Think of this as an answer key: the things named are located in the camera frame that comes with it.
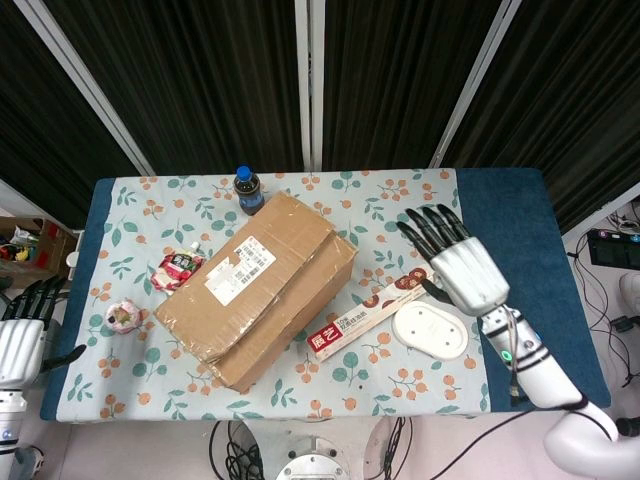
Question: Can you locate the metal robot base column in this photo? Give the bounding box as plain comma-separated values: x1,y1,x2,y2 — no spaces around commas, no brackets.
273,433,362,480

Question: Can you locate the white table side bracket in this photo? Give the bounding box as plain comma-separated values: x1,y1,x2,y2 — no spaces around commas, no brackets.
64,229,86,281

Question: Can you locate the blue table cover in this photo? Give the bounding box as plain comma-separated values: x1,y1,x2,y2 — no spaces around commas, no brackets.
39,167,612,424

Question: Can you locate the cola bottle blue cap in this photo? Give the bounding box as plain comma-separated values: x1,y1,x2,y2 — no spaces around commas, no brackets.
233,166,266,217

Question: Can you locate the red white jelly pouch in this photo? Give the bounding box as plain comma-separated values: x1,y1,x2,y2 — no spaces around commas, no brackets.
150,241,207,293

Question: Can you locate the white oval plastic tray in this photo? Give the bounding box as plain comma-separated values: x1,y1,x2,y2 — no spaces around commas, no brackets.
391,298,471,360

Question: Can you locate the large brown cardboard box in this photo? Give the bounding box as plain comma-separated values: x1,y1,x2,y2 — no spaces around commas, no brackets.
153,189,360,396

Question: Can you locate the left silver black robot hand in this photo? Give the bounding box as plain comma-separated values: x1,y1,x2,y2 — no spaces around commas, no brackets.
0,277,87,389

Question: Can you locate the black floor cable bundle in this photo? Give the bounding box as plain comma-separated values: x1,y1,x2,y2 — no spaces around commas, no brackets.
208,420,264,480
383,417,417,480

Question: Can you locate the cardboard box with toys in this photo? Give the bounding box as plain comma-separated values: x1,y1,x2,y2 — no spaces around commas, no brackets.
0,215,79,291

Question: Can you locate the long baking paper box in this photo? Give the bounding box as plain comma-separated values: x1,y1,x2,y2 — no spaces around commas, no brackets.
305,263,441,365

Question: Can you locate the black folding screen panel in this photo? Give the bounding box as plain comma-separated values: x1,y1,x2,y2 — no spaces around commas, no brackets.
444,0,640,236
14,0,314,176
309,0,521,169
0,0,136,201

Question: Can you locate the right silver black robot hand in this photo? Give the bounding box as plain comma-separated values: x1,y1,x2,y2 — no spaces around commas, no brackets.
396,203,512,317

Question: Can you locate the pink wrapped snack cup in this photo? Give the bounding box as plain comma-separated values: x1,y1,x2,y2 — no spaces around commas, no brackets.
103,298,150,335

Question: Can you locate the floral fruit print tablecloth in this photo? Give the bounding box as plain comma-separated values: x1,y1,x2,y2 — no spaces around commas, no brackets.
53,168,491,425

